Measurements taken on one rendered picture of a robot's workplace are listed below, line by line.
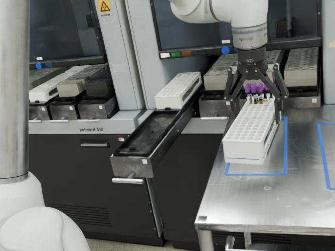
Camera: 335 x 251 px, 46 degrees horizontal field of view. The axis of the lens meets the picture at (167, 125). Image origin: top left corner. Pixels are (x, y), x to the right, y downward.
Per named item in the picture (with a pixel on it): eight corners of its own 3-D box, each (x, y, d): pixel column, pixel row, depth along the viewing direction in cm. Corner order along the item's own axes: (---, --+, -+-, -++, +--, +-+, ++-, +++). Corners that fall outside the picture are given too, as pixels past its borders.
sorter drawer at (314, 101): (293, 62, 202) (292, 45, 199) (322, 61, 197) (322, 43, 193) (278, 121, 141) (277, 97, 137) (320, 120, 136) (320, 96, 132)
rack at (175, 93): (181, 86, 175) (178, 72, 173) (202, 85, 171) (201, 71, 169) (156, 112, 150) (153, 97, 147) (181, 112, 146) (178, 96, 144)
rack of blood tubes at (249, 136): (249, 116, 127) (248, 98, 125) (281, 116, 123) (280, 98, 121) (224, 162, 103) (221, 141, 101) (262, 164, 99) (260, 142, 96)
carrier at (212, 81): (234, 87, 156) (233, 72, 154) (233, 89, 154) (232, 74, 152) (206, 88, 160) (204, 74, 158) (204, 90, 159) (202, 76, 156)
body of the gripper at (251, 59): (231, 50, 104) (235, 84, 108) (264, 48, 101) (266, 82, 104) (238, 43, 110) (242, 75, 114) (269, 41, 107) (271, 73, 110)
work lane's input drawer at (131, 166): (181, 98, 181) (178, 79, 178) (211, 96, 176) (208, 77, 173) (107, 184, 120) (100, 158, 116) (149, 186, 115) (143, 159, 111)
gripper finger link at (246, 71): (250, 70, 106) (246, 68, 107) (232, 103, 113) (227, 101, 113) (253, 66, 110) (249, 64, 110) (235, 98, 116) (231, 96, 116)
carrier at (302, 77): (317, 83, 144) (317, 67, 142) (317, 85, 143) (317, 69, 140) (284, 85, 149) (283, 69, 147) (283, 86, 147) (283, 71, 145)
